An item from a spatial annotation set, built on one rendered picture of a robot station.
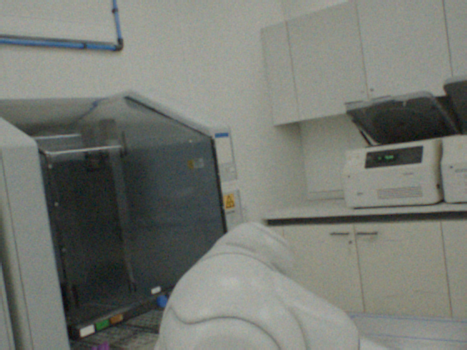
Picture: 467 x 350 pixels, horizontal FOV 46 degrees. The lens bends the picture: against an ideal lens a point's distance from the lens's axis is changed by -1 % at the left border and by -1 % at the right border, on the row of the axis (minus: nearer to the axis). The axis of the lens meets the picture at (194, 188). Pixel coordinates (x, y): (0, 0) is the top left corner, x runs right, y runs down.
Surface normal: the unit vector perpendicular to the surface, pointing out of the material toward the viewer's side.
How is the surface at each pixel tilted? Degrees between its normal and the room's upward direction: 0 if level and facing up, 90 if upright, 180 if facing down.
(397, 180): 90
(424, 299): 90
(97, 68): 90
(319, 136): 90
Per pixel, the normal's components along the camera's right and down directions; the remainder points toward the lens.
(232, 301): -0.05, -0.90
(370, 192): -0.68, 0.14
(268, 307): 0.38, -0.79
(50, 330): 0.74, -0.07
